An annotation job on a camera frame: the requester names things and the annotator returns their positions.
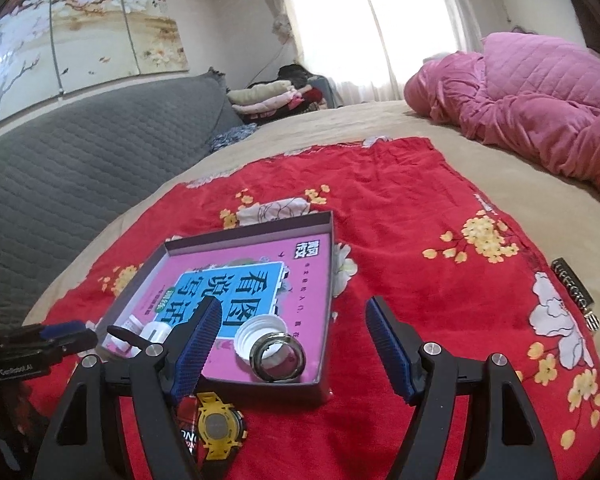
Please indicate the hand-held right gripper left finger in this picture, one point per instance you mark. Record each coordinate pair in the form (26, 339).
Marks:
(197, 347)

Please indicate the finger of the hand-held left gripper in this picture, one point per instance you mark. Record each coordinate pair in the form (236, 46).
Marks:
(77, 347)
(65, 331)

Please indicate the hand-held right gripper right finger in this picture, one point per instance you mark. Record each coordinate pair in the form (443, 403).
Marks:
(387, 347)

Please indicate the white earbuds case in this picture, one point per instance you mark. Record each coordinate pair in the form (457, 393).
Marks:
(156, 332)

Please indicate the white pill bottle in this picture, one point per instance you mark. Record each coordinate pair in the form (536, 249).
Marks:
(130, 325)

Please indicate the white ribbed jar lid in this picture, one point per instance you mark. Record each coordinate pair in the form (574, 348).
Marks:
(252, 330)

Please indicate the red and black lighter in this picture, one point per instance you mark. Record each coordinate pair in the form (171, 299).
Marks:
(186, 435)

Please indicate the pink shallow cardboard box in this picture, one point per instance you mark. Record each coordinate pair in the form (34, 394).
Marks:
(280, 391)

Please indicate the red floral blanket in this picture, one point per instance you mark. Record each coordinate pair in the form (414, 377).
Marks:
(405, 220)

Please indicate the grey quilted sofa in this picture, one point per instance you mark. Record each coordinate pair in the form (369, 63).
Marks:
(80, 160)

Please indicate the blue patterned cloth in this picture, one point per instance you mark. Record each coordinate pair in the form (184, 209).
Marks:
(232, 137)

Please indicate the stack of folded clothes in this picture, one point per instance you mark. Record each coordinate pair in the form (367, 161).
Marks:
(265, 95)

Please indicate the pink quilted duvet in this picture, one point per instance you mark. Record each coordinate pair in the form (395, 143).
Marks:
(530, 90)

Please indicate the white window curtain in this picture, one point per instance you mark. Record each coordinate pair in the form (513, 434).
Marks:
(330, 20)

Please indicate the floral wall painting panel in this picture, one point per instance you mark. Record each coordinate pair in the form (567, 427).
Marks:
(155, 15)
(15, 60)
(90, 30)

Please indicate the dark wall television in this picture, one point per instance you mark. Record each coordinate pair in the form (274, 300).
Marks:
(595, 30)

